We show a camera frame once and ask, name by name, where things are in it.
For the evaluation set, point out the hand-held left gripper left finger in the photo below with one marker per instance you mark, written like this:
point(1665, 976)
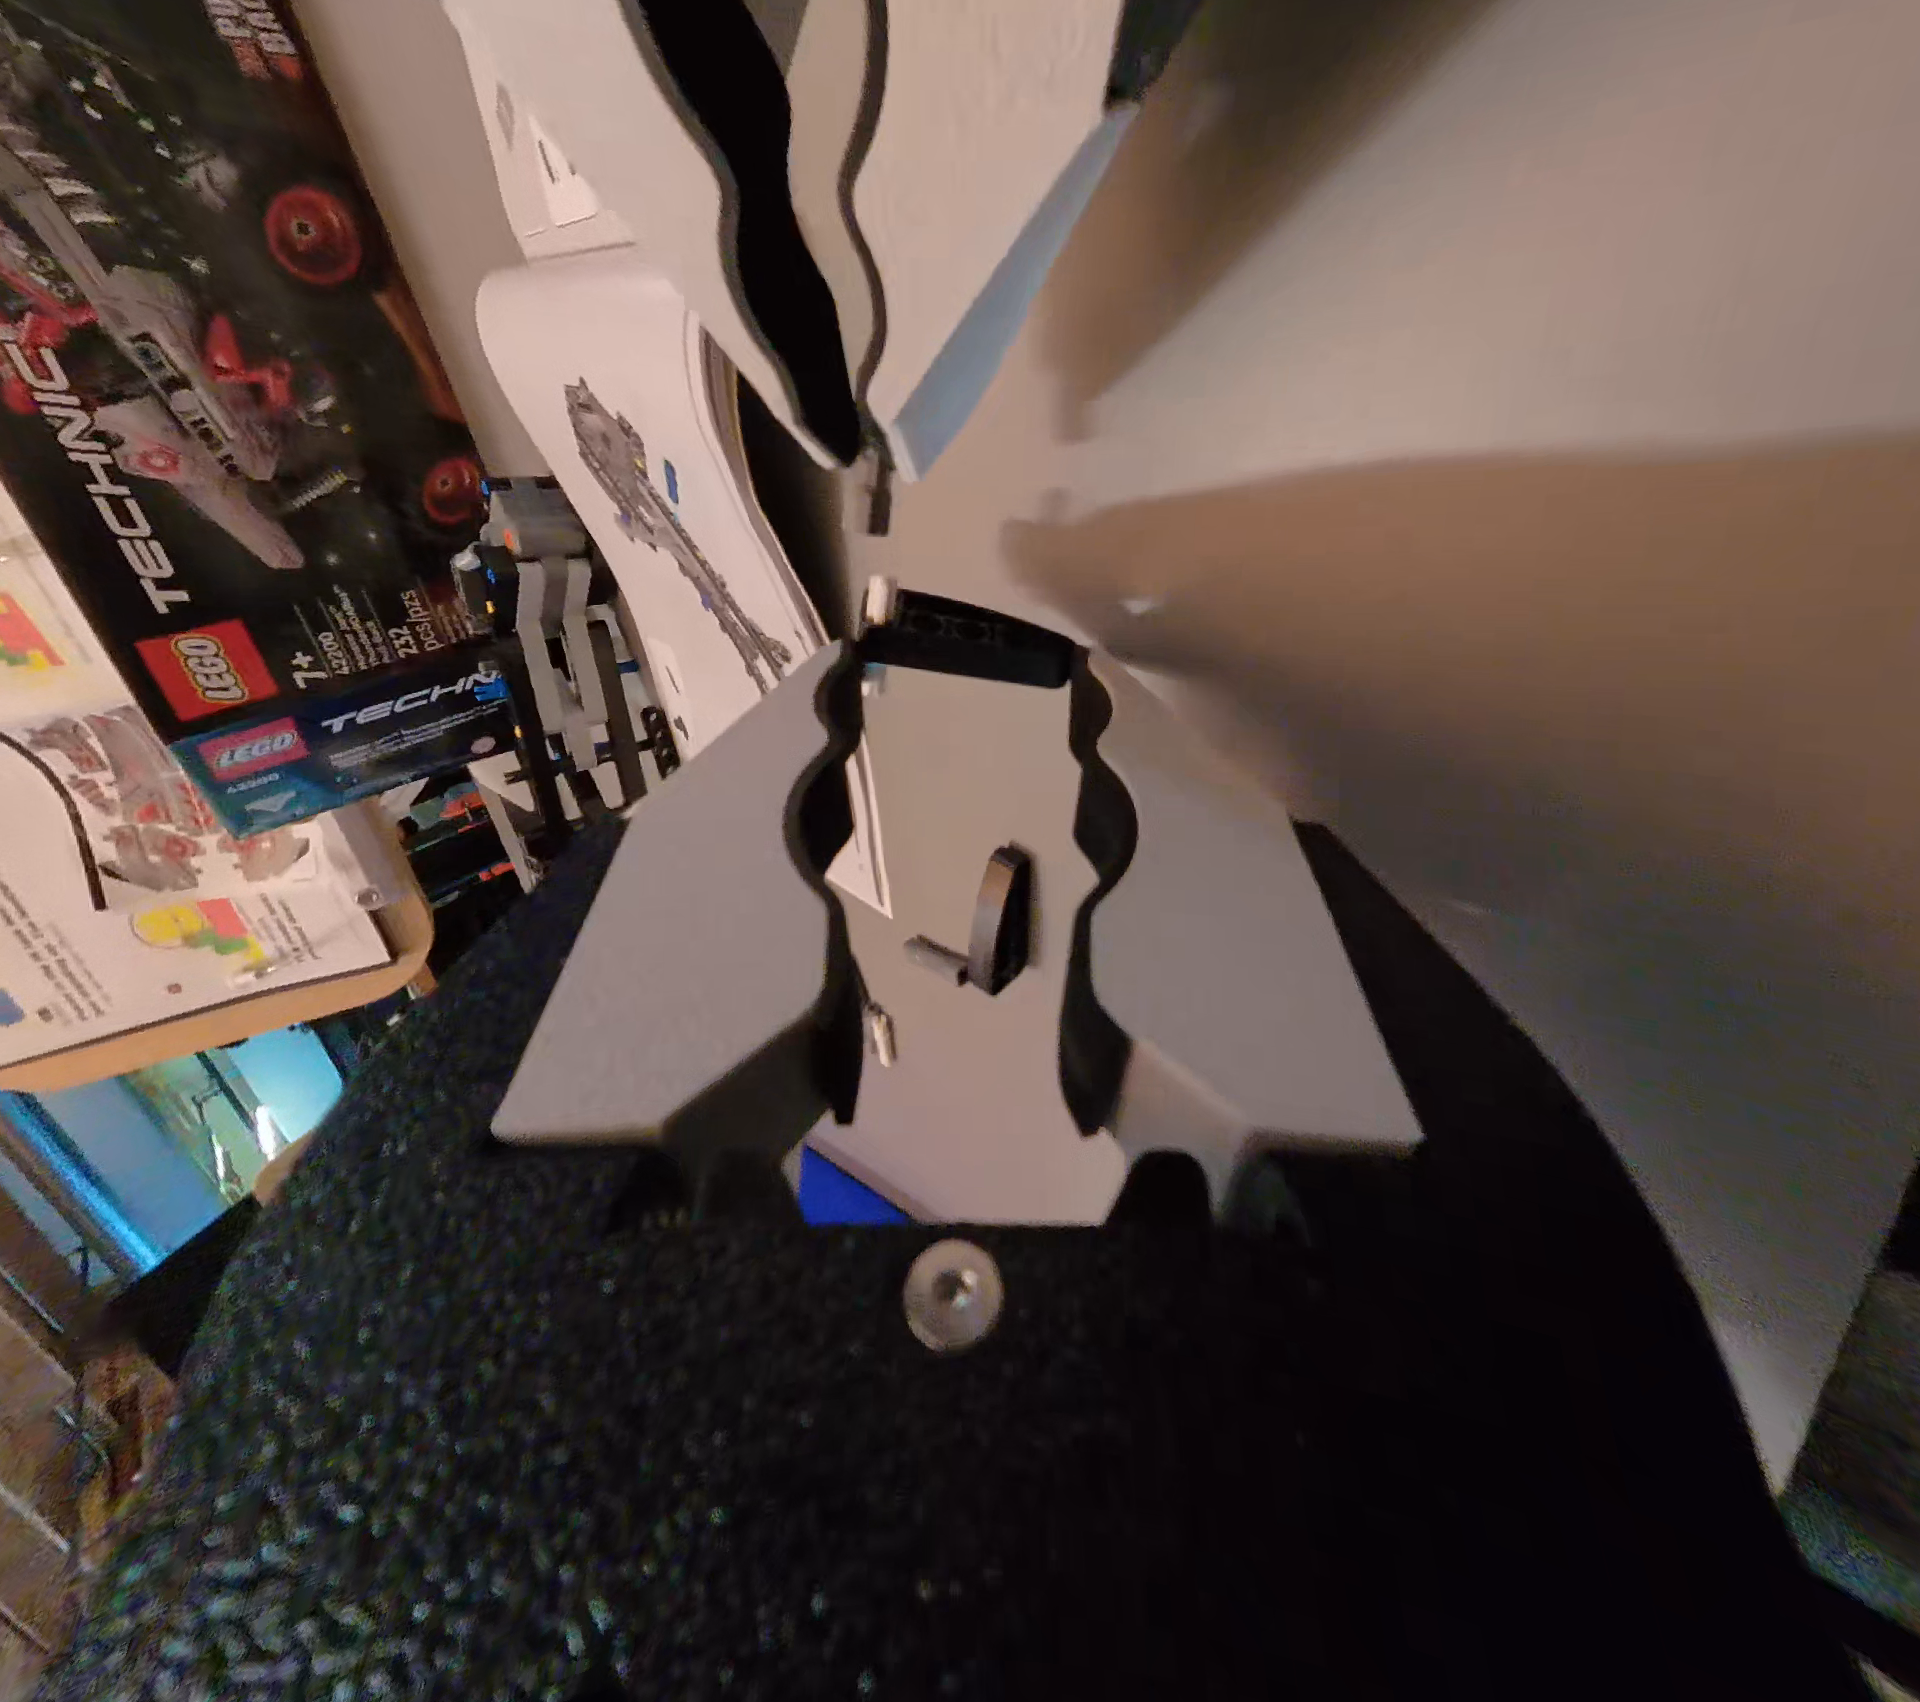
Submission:
point(676, 926)

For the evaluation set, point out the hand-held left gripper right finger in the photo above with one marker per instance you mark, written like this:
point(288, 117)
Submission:
point(1246, 955)

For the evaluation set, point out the black toy beam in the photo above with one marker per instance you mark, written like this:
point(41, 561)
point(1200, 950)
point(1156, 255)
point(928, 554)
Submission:
point(974, 642)

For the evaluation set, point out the small white toy pin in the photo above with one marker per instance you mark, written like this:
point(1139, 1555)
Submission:
point(881, 1033)

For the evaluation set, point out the black curved toy piece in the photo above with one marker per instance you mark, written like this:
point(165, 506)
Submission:
point(1005, 908)

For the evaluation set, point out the wooden board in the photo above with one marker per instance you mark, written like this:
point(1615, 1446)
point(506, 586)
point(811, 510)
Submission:
point(410, 944)

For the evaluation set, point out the partly built toy model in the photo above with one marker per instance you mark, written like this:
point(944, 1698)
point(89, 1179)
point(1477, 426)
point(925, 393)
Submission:
point(554, 593)

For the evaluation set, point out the small blue toy box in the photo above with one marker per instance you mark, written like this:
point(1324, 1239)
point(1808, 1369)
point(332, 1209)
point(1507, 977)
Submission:
point(346, 745)

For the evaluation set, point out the open instruction booklet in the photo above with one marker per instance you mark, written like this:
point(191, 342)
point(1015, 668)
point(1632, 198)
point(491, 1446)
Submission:
point(600, 384)

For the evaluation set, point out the black toy car box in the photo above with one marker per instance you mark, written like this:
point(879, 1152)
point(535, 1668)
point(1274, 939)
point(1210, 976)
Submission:
point(225, 309)

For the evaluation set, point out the printed paper sheet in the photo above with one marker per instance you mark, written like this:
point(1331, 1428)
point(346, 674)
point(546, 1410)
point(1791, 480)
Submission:
point(148, 862)

